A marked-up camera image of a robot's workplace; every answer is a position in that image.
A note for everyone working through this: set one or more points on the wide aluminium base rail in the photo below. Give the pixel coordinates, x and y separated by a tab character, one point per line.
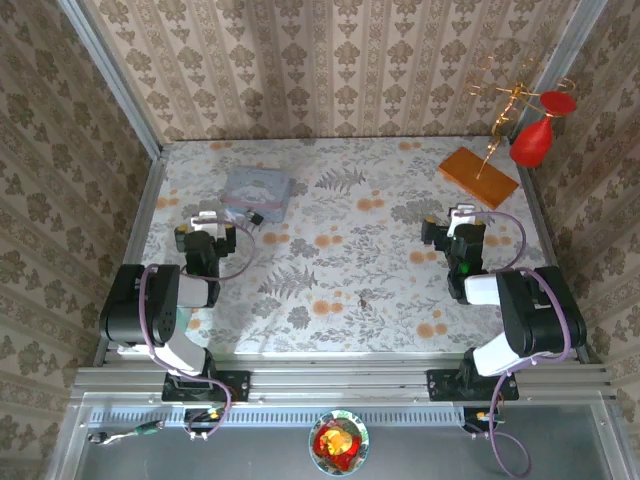
330	382

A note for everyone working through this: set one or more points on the green plug with lead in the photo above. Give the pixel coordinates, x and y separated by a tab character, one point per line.
145	428

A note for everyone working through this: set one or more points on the red wine glass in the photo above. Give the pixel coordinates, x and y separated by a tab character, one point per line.
530	142

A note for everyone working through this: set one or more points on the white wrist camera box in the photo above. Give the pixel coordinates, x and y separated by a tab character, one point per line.
206	223
460	219

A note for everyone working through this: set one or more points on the aluminium side rail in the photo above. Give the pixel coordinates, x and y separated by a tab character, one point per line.
142	215
542	220

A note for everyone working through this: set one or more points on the small metal key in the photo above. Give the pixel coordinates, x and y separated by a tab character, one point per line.
363	301

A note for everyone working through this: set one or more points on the wooden rectangular base board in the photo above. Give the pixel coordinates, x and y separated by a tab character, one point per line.
475	177

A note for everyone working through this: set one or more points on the floral tablecloth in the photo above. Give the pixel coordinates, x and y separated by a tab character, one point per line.
340	260

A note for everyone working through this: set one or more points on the aluminium frame post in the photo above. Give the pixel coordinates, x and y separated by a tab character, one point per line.
112	80
560	65

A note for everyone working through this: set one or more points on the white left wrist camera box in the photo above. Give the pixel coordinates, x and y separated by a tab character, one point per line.
206	223

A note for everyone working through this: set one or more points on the small controller board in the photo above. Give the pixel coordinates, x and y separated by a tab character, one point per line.
482	417
206	417

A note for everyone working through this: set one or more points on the grey metal bench panel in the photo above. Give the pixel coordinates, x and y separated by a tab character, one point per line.
240	457

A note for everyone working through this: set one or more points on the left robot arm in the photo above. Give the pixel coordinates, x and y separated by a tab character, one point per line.
165	310

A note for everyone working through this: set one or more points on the black white device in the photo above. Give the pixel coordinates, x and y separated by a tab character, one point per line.
256	220

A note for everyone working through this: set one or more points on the red and yellow wrapped item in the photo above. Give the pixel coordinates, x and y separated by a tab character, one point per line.
337	442

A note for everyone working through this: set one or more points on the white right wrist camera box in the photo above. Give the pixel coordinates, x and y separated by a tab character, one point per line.
460	219

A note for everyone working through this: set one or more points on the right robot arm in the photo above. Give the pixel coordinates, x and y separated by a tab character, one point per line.
535	310

